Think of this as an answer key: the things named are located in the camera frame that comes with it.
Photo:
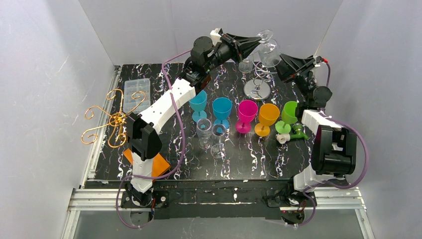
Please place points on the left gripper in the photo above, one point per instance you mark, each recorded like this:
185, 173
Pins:
236, 46

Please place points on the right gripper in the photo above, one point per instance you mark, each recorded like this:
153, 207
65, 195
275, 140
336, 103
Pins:
303, 69

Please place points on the green wine glass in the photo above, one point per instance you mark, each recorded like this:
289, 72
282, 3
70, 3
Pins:
288, 118

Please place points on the orange wine glass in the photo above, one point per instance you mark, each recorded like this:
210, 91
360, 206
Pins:
268, 115

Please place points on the pink wine glass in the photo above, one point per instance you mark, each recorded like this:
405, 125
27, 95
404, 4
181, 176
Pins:
247, 111

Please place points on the blue wine glass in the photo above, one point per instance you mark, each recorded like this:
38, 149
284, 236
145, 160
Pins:
198, 105
222, 109

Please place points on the clear wine glass front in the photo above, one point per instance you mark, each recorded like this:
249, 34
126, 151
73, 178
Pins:
218, 133

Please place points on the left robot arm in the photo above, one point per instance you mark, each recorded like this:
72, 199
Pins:
207, 53

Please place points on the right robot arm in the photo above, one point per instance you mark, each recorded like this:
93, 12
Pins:
334, 149

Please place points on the upright blue wine glass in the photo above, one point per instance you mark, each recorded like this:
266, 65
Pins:
198, 105

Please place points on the green white pipe fitting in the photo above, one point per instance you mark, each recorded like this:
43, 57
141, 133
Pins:
298, 134

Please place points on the clear plastic organizer box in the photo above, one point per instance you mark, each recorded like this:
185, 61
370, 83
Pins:
136, 95

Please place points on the silver wire glass rack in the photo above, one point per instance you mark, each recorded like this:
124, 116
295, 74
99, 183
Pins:
261, 79

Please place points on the aluminium base frame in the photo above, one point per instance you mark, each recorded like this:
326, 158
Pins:
180, 201

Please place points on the gold wire rack wooden base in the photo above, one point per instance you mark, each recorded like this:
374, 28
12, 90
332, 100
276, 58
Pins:
158, 165

